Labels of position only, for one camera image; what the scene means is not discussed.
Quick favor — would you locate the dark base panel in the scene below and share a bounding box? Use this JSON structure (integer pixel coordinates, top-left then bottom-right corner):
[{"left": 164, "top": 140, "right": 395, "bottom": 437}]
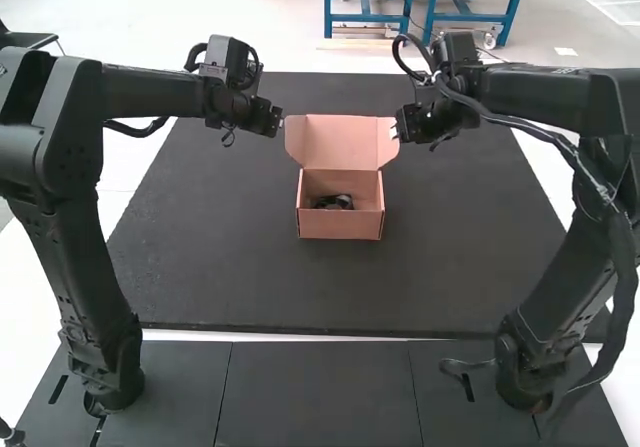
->
[
  {"left": 408, "top": 338, "right": 630, "bottom": 447},
  {"left": 10, "top": 338, "right": 235, "bottom": 447},
  {"left": 214, "top": 340, "right": 425, "bottom": 447}
]

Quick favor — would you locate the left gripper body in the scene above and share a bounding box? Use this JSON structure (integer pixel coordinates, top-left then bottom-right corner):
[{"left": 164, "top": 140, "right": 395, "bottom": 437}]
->
[{"left": 233, "top": 93, "right": 286, "bottom": 140}]

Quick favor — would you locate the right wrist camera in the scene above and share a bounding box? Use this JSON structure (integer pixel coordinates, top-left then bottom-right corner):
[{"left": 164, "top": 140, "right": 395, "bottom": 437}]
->
[{"left": 429, "top": 31, "right": 480, "bottom": 70}]

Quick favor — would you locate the cardboard box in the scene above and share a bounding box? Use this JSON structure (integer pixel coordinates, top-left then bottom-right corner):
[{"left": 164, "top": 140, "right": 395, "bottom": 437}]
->
[{"left": 283, "top": 113, "right": 402, "bottom": 242}]

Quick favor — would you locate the wooden plank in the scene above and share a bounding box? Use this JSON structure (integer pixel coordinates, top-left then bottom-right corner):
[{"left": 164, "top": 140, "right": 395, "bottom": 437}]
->
[{"left": 315, "top": 37, "right": 402, "bottom": 52}]

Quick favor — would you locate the black cable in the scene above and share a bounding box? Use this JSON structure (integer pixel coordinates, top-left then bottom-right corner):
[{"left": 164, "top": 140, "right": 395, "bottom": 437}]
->
[
  {"left": 184, "top": 42, "right": 210, "bottom": 73},
  {"left": 391, "top": 32, "right": 432, "bottom": 82},
  {"left": 106, "top": 115, "right": 170, "bottom": 139}
]

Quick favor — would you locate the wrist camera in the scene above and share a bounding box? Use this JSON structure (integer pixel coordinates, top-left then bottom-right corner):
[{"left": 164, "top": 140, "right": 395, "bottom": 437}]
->
[
  {"left": 197, "top": 34, "right": 252, "bottom": 89},
  {"left": 429, "top": 31, "right": 480, "bottom": 70}
]

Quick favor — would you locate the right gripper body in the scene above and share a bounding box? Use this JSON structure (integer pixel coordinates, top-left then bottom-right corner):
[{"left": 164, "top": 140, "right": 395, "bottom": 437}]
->
[{"left": 395, "top": 100, "right": 442, "bottom": 145}]

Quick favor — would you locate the black mat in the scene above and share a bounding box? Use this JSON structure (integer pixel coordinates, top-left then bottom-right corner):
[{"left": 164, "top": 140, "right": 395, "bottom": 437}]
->
[{"left": 105, "top": 70, "right": 615, "bottom": 344}]

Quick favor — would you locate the black square fan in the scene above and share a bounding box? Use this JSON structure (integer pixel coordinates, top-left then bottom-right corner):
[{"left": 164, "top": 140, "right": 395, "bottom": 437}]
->
[{"left": 306, "top": 192, "right": 357, "bottom": 213}]

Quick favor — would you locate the blue metal frame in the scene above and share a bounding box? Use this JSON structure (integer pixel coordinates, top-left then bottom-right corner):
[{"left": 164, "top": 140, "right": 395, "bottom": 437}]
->
[
  {"left": 323, "top": 0, "right": 417, "bottom": 39},
  {"left": 405, "top": 0, "right": 532, "bottom": 49}
]

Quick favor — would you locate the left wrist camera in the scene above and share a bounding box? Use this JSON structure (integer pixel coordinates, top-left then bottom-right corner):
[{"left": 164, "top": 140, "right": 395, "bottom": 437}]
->
[{"left": 197, "top": 34, "right": 252, "bottom": 89}]

